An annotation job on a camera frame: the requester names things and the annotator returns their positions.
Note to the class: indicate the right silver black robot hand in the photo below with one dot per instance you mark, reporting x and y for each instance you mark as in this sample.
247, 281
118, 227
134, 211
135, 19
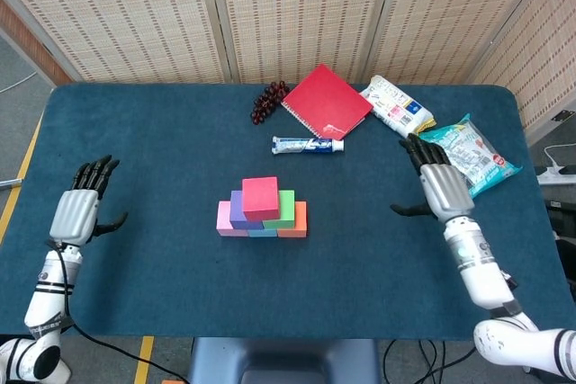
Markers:
445, 190

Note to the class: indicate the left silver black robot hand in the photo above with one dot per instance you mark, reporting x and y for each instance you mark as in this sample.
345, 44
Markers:
74, 217

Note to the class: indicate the pink foam cube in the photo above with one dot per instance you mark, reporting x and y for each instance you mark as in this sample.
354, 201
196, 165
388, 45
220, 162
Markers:
222, 220

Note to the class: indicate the orange foam cube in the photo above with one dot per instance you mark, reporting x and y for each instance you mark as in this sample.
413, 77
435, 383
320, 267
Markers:
298, 223

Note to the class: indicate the green foam cube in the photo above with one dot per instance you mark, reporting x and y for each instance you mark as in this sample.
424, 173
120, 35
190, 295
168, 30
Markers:
285, 213

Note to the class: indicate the purple foam cube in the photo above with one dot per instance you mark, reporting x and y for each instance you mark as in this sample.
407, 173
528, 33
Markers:
236, 215

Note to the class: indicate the red foam cube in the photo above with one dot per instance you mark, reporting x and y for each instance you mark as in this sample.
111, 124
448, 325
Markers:
260, 199

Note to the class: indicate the light blue foam cube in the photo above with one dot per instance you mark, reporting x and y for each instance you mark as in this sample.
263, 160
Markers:
263, 233

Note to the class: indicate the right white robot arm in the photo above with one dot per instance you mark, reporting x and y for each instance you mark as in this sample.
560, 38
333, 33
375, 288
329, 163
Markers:
495, 294

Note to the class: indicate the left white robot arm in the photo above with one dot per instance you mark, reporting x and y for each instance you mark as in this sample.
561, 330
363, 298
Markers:
45, 303

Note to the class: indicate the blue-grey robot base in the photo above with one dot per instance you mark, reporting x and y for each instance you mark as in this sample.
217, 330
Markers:
283, 361

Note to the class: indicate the teal clear snack bag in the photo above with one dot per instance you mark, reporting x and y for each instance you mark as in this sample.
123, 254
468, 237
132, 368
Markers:
481, 154

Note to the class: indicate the silver metal rod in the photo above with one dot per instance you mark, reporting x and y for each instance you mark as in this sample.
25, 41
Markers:
11, 183

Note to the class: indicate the teal felt table cloth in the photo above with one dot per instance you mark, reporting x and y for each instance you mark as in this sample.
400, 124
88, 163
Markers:
135, 154

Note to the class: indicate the white yellow-edged snack bag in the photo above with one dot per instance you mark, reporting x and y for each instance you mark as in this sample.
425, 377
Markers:
396, 107

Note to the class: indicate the white power strip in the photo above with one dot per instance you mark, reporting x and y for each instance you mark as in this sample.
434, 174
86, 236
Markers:
553, 177

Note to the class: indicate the black equipment case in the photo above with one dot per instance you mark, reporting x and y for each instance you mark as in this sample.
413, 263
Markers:
562, 220

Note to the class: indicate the blue white toothpaste tube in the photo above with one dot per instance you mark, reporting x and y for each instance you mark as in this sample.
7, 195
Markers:
306, 145

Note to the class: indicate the red spiral notebook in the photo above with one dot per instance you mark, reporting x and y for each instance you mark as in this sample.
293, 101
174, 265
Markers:
326, 100

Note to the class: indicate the dark red grape bunch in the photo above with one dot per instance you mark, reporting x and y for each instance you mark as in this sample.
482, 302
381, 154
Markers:
267, 103

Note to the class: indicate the woven bamboo folding screen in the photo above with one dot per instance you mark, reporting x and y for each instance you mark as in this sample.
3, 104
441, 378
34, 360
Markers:
292, 11

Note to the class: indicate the black screen hinge bracket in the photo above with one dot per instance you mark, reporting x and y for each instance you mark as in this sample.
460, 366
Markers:
562, 116

